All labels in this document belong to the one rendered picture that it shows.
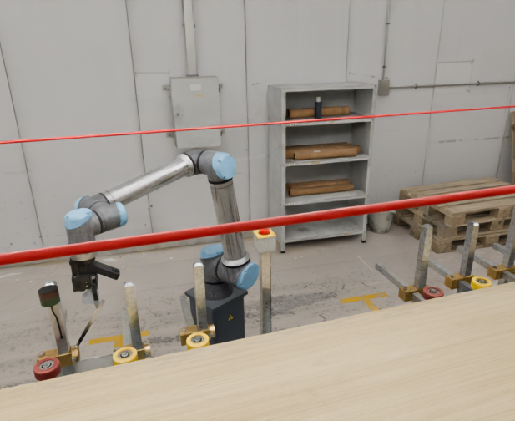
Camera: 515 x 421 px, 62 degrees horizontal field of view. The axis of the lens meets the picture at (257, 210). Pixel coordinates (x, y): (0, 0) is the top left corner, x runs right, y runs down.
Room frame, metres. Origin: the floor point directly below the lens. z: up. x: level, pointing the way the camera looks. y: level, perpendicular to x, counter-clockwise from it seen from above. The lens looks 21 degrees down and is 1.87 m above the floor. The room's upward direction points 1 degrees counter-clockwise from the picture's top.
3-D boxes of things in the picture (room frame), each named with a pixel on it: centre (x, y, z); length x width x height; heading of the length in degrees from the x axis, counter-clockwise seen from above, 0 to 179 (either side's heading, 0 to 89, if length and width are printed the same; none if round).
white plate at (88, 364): (1.30, 0.68, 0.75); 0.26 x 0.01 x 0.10; 107
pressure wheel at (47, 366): (1.16, 0.71, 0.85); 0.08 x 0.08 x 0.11
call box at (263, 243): (1.49, -0.03, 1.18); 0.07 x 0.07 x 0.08; 17
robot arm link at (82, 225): (1.38, 0.62, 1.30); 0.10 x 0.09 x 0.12; 140
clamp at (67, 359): (1.26, 0.72, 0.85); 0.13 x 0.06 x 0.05; 107
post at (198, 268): (1.42, 0.22, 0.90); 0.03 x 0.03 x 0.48; 17
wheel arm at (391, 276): (1.75, -0.68, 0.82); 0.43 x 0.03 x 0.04; 17
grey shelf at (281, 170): (4.09, -0.61, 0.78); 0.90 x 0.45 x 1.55; 104
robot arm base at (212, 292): (2.10, 0.24, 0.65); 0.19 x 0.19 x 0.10
